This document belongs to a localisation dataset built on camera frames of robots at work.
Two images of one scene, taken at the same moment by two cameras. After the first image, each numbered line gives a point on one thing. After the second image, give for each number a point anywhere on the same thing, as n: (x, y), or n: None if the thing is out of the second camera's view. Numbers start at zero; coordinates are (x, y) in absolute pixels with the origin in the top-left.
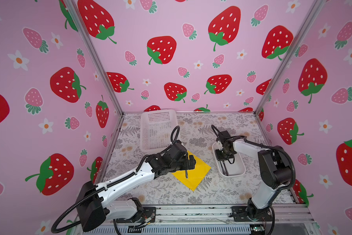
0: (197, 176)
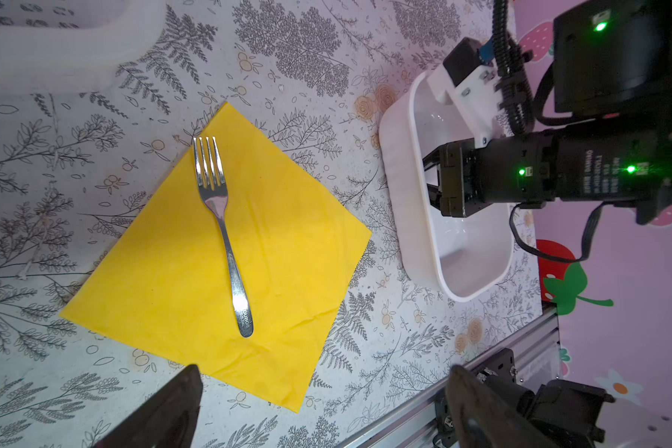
0: (299, 255)
